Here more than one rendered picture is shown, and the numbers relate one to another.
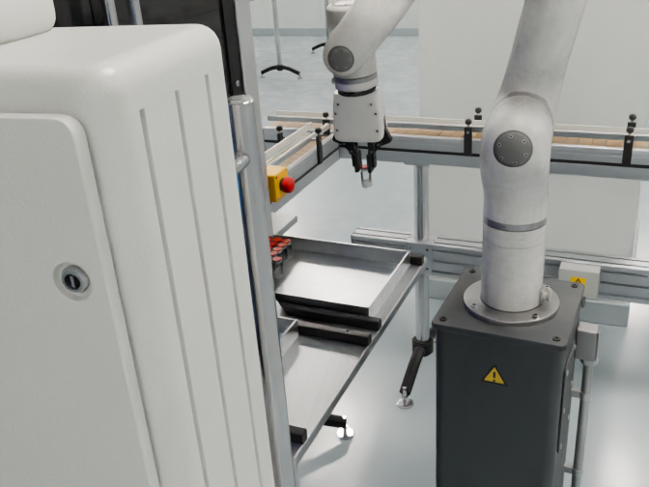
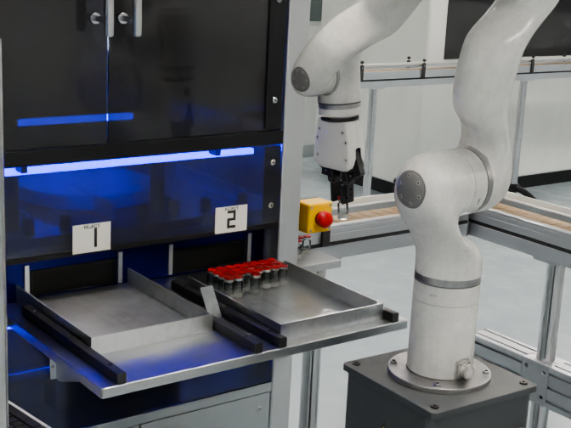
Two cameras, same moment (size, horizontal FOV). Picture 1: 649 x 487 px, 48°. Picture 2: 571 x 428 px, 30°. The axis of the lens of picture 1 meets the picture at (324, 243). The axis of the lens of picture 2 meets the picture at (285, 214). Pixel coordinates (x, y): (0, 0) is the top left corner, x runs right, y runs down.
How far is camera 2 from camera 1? 1.08 m
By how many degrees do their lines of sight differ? 28
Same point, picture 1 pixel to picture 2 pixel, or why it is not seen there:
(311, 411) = (152, 371)
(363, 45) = (316, 70)
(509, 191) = (421, 238)
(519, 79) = (466, 132)
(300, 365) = (185, 346)
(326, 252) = (320, 290)
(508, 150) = (405, 188)
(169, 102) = not seen: outside the picture
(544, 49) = (464, 101)
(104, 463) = not seen: outside the picture
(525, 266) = (437, 326)
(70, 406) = not seen: outside the picture
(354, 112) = (330, 137)
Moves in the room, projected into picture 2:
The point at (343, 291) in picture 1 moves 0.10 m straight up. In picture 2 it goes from (292, 317) to (295, 270)
